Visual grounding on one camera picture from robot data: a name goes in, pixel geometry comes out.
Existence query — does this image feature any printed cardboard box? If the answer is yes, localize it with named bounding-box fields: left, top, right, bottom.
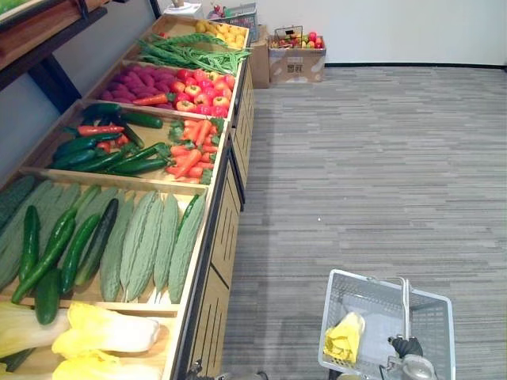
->
left=268, top=34, right=327, bottom=85

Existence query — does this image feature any green long bean bunch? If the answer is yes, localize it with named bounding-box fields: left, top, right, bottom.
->
left=135, top=32, right=253, bottom=77

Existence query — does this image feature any dark green bitter gourd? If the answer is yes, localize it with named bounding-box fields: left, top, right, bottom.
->
left=0, top=175, right=36, bottom=231

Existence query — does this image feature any wooden crate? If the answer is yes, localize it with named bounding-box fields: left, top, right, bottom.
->
left=84, top=59, right=243, bottom=120
left=0, top=299, right=188, bottom=380
left=136, top=14, right=250, bottom=77
left=0, top=167, right=210, bottom=318
left=20, top=99, right=231, bottom=188

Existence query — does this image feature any black wire basket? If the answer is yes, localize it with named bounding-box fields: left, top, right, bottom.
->
left=273, top=25, right=304, bottom=49

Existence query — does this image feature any green chili pepper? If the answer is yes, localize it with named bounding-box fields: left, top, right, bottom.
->
left=105, top=142, right=172, bottom=173
left=74, top=142, right=140, bottom=173
left=48, top=148, right=105, bottom=170
left=52, top=135, right=98, bottom=160
left=104, top=158, right=170, bottom=177

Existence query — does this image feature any plain cardboard box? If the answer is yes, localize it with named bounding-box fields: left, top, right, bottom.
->
left=249, top=24, right=272, bottom=89

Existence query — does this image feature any white yellow chinese cabbage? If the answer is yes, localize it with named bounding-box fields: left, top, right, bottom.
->
left=51, top=302, right=162, bottom=355
left=0, top=302, right=71, bottom=359
left=51, top=350, right=164, bottom=380

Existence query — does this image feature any short green cucumber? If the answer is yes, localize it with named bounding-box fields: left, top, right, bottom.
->
left=34, top=268, right=63, bottom=326

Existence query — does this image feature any red chili pepper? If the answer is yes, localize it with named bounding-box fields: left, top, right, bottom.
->
left=77, top=124, right=126, bottom=138
left=94, top=134, right=131, bottom=154

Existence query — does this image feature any thin green cucumber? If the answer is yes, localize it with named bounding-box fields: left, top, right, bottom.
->
left=177, top=193, right=201, bottom=239

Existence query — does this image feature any wooden shelf black frame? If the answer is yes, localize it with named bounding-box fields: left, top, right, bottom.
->
left=0, top=0, right=109, bottom=116

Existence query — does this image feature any grey plastic shopping basket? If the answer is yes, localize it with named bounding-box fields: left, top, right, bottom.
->
left=207, top=2, right=259, bottom=44
left=318, top=268, right=453, bottom=380

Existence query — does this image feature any wooden produce display stand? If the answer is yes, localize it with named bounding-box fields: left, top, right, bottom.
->
left=173, top=59, right=257, bottom=380

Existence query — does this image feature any white object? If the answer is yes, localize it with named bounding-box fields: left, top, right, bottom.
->
left=163, top=0, right=204, bottom=20

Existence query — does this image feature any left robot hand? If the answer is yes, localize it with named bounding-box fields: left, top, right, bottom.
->
left=189, top=359, right=231, bottom=380

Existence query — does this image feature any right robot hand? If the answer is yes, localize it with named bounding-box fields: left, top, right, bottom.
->
left=387, top=333, right=425, bottom=358

